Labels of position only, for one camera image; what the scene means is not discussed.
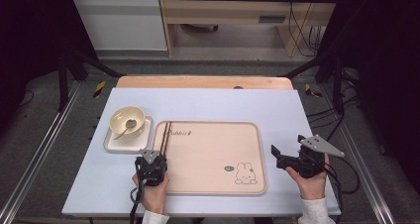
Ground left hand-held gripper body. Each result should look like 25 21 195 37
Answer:
135 148 168 187

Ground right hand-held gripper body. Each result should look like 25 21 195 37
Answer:
296 134 346 179

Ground cream square plate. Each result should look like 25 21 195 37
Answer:
103 115 154 153

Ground metal spoon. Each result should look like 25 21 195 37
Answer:
113 118 138 141

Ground beige tray with rabbit print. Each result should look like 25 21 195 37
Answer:
152 120 267 196

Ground cream bowl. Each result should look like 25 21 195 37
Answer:
108 105 147 139

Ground person's right hand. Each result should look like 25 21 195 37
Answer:
285 154 331 201

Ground person's left hand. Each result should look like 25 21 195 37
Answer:
132 172 171 215

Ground yellow black tape strip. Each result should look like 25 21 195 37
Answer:
93 80 107 99
304 83 323 98

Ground white table board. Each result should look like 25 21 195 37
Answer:
61 87 342 217

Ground wooden table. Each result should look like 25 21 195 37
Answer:
116 74 294 90

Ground grey desk label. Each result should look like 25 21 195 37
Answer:
258 15 287 24

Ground black curtain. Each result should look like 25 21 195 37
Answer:
0 0 97 129
320 0 420 195

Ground white cabinet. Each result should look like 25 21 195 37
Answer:
65 0 168 52

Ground light wooden desk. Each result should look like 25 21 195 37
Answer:
157 0 343 57

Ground bundle of black floor cables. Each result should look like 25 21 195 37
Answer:
306 68 362 138

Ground right hand-held gripper black cable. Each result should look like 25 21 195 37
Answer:
321 156 362 224

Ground aluminium floor rail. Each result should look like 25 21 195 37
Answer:
0 80 83 224
321 84 397 224

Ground black metal frame stand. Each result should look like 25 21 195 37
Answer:
281 50 346 115
57 47 124 112

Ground hanging black desk cables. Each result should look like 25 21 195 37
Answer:
287 1 326 57

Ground thin black floor cable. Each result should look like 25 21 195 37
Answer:
19 89 35 108

